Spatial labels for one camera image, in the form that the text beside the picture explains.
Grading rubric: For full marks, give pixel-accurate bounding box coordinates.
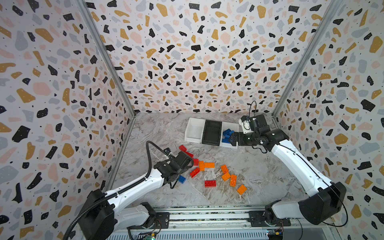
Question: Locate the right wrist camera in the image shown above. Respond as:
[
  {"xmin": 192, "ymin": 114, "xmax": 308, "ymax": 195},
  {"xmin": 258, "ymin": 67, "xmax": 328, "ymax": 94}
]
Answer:
[{"xmin": 239, "ymin": 115, "xmax": 271, "ymax": 135}]

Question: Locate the orange long brick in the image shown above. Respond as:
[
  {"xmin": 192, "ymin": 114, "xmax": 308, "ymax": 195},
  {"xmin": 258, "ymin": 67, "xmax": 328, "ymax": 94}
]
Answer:
[{"xmin": 230, "ymin": 175, "xmax": 237, "ymax": 187}]

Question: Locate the left white bin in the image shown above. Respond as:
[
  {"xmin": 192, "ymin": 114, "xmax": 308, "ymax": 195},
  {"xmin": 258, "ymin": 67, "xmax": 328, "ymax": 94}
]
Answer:
[{"xmin": 185, "ymin": 118, "xmax": 206, "ymax": 144}]

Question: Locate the blue long brick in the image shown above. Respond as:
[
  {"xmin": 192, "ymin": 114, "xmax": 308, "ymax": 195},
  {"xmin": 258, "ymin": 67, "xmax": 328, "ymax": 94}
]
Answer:
[
  {"xmin": 223, "ymin": 129, "xmax": 231, "ymax": 138},
  {"xmin": 222, "ymin": 138, "xmax": 231, "ymax": 144}
]

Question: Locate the left black corrugated cable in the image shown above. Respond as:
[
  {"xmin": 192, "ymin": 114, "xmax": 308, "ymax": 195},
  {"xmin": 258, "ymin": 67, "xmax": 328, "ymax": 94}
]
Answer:
[{"xmin": 62, "ymin": 140, "xmax": 175, "ymax": 240}]

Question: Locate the red long brick bottom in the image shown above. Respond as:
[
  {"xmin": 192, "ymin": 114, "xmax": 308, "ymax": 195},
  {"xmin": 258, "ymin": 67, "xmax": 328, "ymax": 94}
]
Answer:
[{"xmin": 205, "ymin": 180, "xmax": 217, "ymax": 188}]

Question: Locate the orange square brick middle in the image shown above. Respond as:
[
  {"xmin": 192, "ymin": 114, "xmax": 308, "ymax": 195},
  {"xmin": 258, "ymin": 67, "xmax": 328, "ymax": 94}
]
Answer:
[{"xmin": 222, "ymin": 172, "xmax": 231, "ymax": 182}]

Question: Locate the black middle bin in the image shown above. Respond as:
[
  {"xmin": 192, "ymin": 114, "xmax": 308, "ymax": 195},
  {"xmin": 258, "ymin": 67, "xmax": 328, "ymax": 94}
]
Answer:
[{"xmin": 202, "ymin": 120, "xmax": 222, "ymax": 146}]

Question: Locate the aluminium rail base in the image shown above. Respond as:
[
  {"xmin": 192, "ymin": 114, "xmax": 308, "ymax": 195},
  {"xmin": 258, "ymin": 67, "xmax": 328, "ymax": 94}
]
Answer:
[{"xmin": 106, "ymin": 206, "xmax": 341, "ymax": 240}]

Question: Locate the orange brick vertical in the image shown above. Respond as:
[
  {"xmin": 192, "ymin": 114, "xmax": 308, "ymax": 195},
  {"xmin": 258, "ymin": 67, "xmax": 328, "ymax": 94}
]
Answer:
[{"xmin": 199, "ymin": 161, "xmax": 205, "ymax": 172}]

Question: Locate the red long brick tilted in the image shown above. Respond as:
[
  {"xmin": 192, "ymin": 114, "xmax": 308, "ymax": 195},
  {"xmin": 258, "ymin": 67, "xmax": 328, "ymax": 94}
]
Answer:
[{"xmin": 190, "ymin": 168, "xmax": 200, "ymax": 178}]

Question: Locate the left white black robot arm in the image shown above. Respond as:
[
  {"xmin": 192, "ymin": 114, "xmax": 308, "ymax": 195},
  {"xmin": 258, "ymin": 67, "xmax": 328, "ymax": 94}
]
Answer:
[{"xmin": 63, "ymin": 152, "xmax": 194, "ymax": 240}]

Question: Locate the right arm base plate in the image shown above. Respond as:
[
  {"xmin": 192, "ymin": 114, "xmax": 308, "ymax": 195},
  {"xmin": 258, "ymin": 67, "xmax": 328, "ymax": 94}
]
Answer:
[{"xmin": 248, "ymin": 211, "xmax": 291, "ymax": 228}]

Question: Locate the red brick top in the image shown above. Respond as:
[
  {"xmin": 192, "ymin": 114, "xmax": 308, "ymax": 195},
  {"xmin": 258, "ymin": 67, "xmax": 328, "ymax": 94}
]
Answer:
[{"xmin": 179, "ymin": 145, "xmax": 187, "ymax": 152}]

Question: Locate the red long brick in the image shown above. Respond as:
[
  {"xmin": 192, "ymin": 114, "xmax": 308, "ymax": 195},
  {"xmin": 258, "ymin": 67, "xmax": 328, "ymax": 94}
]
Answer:
[
  {"xmin": 185, "ymin": 152, "xmax": 194, "ymax": 159},
  {"xmin": 190, "ymin": 168, "xmax": 200, "ymax": 178},
  {"xmin": 205, "ymin": 180, "xmax": 217, "ymax": 188}
]

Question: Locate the white bin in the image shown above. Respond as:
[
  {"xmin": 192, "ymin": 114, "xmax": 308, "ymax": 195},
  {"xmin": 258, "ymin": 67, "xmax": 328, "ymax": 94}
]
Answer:
[
  {"xmin": 220, "ymin": 122, "xmax": 240, "ymax": 149},
  {"xmin": 185, "ymin": 118, "xmax": 206, "ymax": 144}
]

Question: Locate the right white bin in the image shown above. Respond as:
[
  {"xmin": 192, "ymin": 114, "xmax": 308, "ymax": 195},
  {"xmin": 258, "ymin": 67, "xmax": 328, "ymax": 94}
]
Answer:
[{"xmin": 220, "ymin": 122, "xmax": 240, "ymax": 149}]

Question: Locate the orange brick lowest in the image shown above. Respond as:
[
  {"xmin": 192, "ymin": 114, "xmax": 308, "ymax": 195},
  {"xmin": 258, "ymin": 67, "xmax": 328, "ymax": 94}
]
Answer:
[{"xmin": 237, "ymin": 185, "xmax": 247, "ymax": 195}]

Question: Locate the orange brick horizontal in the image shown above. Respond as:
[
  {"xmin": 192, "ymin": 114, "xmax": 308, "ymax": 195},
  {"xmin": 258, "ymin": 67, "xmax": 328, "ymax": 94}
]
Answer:
[{"xmin": 204, "ymin": 163, "xmax": 215, "ymax": 168}]

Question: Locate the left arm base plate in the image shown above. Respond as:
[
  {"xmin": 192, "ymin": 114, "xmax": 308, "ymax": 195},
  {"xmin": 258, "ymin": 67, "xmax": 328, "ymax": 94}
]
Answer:
[{"xmin": 131, "ymin": 212, "xmax": 170, "ymax": 230}]

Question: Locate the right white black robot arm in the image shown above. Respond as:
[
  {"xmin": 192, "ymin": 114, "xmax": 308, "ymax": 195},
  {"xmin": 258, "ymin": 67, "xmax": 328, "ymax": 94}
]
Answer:
[{"xmin": 229, "ymin": 129, "xmax": 346, "ymax": 226}]

